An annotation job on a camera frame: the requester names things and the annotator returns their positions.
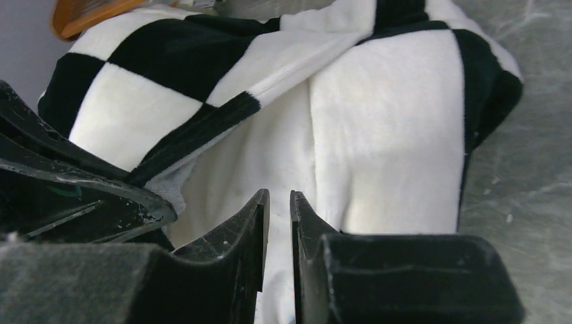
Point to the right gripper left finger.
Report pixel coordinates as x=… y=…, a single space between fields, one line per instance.
x=214 y=279

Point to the black white checkered pillowcase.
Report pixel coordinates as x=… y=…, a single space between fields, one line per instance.
x=401 y=92

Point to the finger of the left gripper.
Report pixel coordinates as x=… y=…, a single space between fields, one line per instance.
x=21 y=124

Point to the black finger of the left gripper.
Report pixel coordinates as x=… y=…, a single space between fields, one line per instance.
x=47 y=201

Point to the wooden shelf rack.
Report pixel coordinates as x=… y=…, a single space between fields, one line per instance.
x=71 y=17

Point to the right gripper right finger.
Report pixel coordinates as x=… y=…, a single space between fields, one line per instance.
x=346 y=278

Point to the white pillow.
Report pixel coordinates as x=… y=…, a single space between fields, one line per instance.
x=273 y=150

